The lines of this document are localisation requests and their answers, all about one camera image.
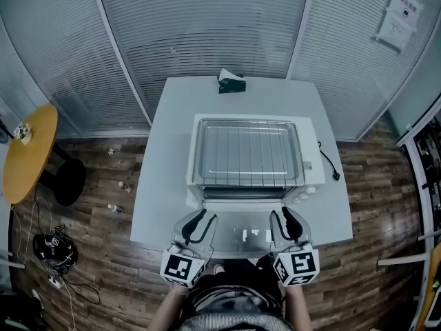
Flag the white paper notice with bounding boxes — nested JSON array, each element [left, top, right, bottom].
[[373, 0, 424, 53]]

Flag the white toaster oven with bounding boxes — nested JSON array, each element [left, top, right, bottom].
[[185, 113, 327, 258]]

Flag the person's right forearm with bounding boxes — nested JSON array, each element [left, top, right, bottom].
[[285, 284, 313, 331]]

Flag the black standing fan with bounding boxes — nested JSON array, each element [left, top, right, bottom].
[[0, 115, 14, 144]]

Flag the small white flower pot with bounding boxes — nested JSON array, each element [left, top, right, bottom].
[[13, 122, 34, 146]]

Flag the dark green tissue box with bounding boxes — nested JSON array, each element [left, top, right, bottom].
[[217, 68, 247, 94]]

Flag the black power cable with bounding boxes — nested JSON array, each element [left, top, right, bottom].
[[316, 141, 342, 181]]

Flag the wire oven rack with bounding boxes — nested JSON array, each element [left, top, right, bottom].
[[199, 121, 299, 185]]

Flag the black headset bundle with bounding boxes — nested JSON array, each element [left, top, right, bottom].
[[32, 224, 79, 272]]

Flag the person's left forearm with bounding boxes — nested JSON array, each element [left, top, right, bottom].
[[147, 284, 190, 331]]

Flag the person's grey shirt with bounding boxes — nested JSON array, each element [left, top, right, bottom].
[[178, 284, 287, 331]]

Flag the white storage shelf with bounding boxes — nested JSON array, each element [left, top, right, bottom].
[[404, 114, 441, 248]]

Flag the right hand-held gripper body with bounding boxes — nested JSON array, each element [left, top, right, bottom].
[[274, 241, 320, 287]]

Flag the yellow wooden board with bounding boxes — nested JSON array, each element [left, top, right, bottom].
[[418, 243, 441, 331]]

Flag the round wooden side table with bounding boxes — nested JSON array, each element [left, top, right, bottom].
[[2, 104, 87, 207]]

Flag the silver baking tray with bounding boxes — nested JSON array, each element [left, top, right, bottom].
[[190, 117, 307, 188]]

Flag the loose floor cables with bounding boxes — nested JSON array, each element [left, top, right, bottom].
[[10, 197, 101, 331]]

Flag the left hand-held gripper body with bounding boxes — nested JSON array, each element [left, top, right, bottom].
[[159, 241, 212, 288]]

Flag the person's dark trousers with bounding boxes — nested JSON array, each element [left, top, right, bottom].
[[199, 259, 283, 296]]

